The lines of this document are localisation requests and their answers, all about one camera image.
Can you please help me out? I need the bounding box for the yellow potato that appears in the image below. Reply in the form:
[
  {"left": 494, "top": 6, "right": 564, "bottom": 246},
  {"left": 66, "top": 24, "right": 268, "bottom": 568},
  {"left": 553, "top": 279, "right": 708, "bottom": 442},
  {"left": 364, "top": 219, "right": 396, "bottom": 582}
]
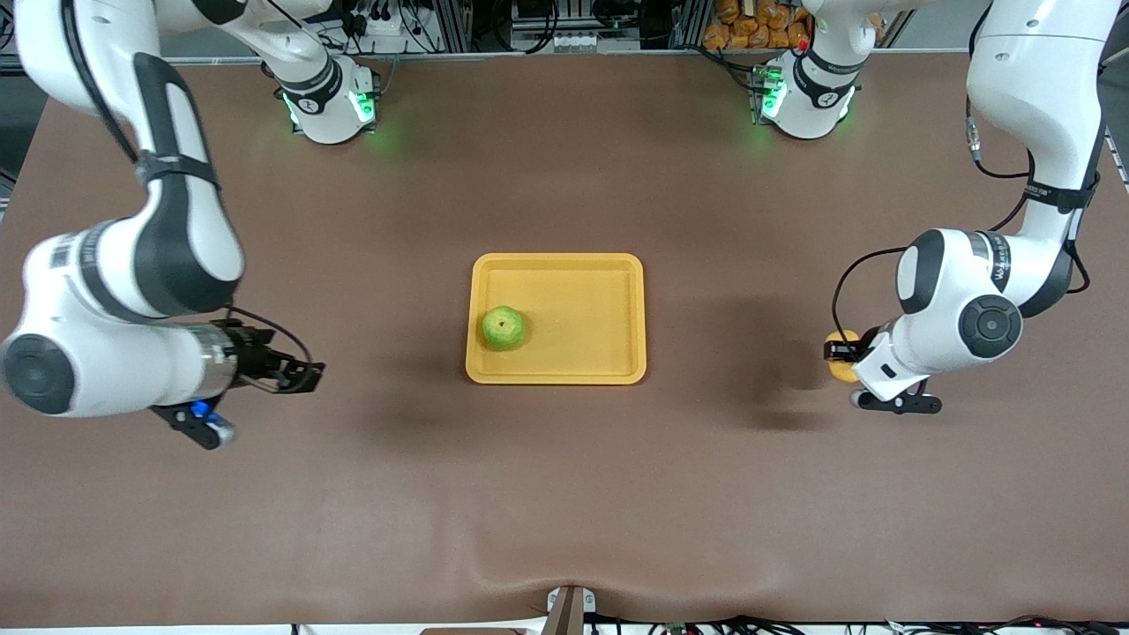
[{"left": 826, "top": 329, "right": 863, "bottom": 384}]

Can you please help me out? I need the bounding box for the green apple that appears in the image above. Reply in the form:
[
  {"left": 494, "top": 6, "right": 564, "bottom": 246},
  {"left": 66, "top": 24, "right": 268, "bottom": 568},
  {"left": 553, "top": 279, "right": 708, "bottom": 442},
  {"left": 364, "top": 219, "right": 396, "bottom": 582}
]
[{"left": 481, "top": 305, "right": 528, "bottom": 353}]

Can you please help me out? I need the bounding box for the yellow plastic tray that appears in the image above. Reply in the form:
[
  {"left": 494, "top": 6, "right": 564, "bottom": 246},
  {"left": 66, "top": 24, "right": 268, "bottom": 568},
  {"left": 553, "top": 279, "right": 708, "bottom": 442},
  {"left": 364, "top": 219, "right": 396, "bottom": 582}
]
[{"left": 465, "top": 252, "right": 648, "bottom": 386}]

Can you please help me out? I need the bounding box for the brown table mat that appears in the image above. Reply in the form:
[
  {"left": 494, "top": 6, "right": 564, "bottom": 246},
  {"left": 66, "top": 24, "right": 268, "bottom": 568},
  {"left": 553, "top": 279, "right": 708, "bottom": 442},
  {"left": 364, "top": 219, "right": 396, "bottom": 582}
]
[{"left": 0, "top": 51, "right": 1129, "bottom": 629}]

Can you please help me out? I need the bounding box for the pile of orange bread rolls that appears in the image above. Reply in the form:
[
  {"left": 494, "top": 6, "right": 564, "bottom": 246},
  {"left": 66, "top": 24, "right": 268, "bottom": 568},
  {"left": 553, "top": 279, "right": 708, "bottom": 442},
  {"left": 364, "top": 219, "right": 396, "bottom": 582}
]
[{"left": 702, "top": 0, "right": 814, "bottom": 52}]

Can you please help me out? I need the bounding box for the white power strip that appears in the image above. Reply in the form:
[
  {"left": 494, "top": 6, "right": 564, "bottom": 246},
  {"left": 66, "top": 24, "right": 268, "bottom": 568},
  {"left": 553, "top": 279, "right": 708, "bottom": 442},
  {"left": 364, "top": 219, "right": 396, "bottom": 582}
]
[{"left": 347, "top": 7, "right": 426, "bottom": 42}]

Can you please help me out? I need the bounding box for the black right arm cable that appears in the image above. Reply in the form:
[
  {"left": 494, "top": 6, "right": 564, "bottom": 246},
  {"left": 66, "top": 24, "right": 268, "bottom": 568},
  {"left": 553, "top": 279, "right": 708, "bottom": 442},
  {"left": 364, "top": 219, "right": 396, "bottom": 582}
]
[{"left": 225, "top": 304, "right": 315, "bottom": 364}]

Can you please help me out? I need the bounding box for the metal table clamp bracket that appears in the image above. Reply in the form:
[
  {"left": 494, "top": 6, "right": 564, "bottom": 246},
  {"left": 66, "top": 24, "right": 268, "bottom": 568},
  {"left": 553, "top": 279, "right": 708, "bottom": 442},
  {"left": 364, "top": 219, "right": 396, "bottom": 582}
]
[{"left": 544, "top": 584, "right": 598, "bottom": 635}]

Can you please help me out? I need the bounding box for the aluminium table frame rail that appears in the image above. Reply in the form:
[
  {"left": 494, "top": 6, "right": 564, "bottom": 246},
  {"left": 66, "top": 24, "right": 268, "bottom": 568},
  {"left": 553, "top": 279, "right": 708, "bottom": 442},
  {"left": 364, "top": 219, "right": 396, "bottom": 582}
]
[{"left": 159, "top": 46, "right": 980, "bottom": 68}]

